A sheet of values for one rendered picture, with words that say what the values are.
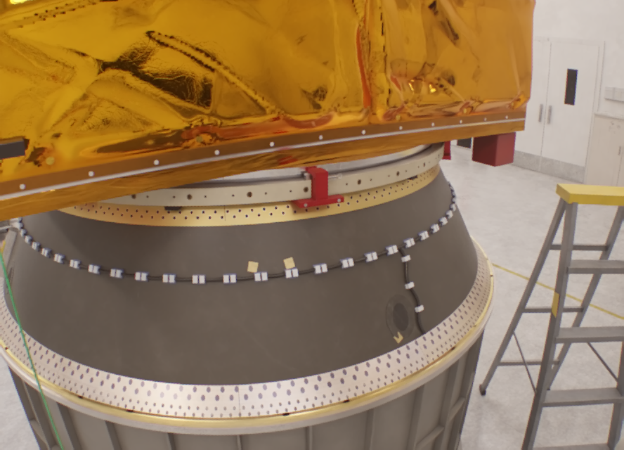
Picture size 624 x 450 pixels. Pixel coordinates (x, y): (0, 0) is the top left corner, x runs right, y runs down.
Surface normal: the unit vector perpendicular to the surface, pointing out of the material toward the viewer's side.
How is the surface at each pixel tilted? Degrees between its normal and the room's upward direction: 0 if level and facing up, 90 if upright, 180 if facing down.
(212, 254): 62
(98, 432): 90
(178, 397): 43
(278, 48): 87
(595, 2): 90
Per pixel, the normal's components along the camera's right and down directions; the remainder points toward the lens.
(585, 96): -0.80, 0.20
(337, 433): 0.39, 0.32
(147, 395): -0.07, -0.45
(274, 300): 0.22, -0.14
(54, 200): 0.58, 0.28
